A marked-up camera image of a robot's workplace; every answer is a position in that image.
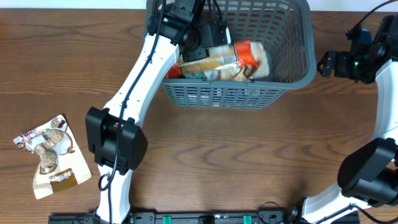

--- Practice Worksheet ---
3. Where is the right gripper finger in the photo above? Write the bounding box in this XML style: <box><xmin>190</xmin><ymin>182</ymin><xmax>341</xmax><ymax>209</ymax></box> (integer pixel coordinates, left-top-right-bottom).
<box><xmin>317</xmin><ymin>60</ymin><xmax>335</xmax><ymax>77</ymax></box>
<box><xmin>317</xmin><ymin>50</ymin><xmax>338</xmax><ymax>65</ymax></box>

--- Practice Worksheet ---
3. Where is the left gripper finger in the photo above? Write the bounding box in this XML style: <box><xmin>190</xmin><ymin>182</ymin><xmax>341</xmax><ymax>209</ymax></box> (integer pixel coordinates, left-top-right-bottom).
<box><xmin>200</xmin><ymin>21</ymin><xmax>230</xmax><ymax>47</ymax></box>
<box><xmin>182</xmin><ymin>47</ymin><xmax>209</xmax><ymax>62</ymax></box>

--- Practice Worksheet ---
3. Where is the teal snack packet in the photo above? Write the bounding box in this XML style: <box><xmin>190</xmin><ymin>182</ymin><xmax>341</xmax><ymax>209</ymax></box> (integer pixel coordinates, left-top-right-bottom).
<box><xmin>185</xmin><ymin>72</ymin><xmax>206</xmax><ymax>80</ymax></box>

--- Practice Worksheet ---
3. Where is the orange spaghetti packet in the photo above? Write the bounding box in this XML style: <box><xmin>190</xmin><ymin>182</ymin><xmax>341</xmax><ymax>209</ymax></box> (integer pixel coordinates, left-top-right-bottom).
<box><xmin>165</xmin><ymin>40</ymin><xmax>265</xmax><ymax>82</ymax></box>

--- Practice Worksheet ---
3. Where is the small white brown food bag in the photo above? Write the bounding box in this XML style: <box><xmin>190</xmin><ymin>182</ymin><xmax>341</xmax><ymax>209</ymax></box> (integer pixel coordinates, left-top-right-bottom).
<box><xmin>203</xmin><ymin>40</ymin><xmax>271</xmax><ymax>82</ymax></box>

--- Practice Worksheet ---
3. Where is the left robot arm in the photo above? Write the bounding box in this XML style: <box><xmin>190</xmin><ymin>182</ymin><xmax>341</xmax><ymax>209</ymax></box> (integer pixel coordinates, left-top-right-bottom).
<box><xmin>85</xmin><ymin>0</ymin><xmax>231</xmax><ymax>223</ymax></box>

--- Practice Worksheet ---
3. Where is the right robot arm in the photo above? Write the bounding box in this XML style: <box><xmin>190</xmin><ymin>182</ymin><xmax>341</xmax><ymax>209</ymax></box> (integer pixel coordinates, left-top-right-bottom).
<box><xmin>286</xmin><ymin>15</ymin><xmax>397</xmax><ymax>223</ymax></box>

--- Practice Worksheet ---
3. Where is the grey plastic lattice basket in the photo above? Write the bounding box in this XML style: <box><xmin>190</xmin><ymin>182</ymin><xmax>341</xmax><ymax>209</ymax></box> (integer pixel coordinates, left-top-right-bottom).
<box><xmin>162</xmin><ymin>0</ymin><xmax>316</xmax><ymax>91</ymax></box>

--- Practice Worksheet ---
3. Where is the right black cable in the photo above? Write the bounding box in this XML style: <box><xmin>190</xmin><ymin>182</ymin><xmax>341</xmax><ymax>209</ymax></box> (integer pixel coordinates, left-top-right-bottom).
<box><xmin>348</xmin><ymin>0</ymin><xmax>398</xmax><ymax>32</ymax></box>

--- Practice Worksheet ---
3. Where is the black cable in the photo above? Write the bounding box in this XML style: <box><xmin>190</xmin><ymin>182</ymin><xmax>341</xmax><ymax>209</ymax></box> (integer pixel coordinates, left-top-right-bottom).
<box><xmin>348</xmin><ymin>0</ymin><xmax>398</xmax><ymax>32</ymax></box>
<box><xmin>98</xmin><ymin>0</ymin><xmax>169</xmax><ymax>224</ymax></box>

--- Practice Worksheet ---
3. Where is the left black cable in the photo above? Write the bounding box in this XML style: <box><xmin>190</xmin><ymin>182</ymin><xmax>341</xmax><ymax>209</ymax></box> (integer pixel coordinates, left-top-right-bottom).
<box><xmin>98</xmin><ymin>0</ymin><xmax>169</xmax><ymax>224</ymax></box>

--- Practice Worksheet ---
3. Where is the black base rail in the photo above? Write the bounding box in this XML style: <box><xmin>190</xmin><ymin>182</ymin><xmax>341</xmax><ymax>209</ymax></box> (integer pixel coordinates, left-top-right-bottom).
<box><xmin>48</xmin><ymin>208</ymin><xmax>361</xmax><ymax>224</ymax></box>

